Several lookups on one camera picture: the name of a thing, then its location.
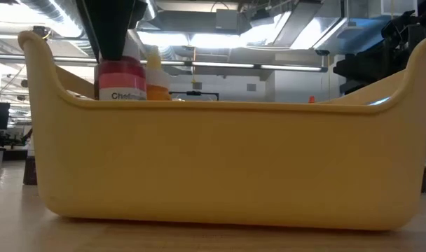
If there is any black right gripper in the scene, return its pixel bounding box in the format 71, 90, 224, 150
334, 42, 415, 95

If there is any pink food coloring bottle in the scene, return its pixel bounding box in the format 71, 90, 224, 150
95, 34, 148, 102

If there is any yellow food coloring bottle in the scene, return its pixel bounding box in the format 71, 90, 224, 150
145, 45, 172, 102

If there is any long ceiling light bar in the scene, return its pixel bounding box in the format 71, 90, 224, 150
139, 59, 329, 73

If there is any yellow plastic bin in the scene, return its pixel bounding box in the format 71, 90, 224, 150
18, 30, 426, 231

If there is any silver ventilation duct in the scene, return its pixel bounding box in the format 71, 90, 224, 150
142, 0, 158, 21

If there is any black round overhead camera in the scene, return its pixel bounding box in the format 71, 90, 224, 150
32, 25, 53, 40

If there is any black frame bracket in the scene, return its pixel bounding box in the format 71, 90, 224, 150
169, 90, 220, 102

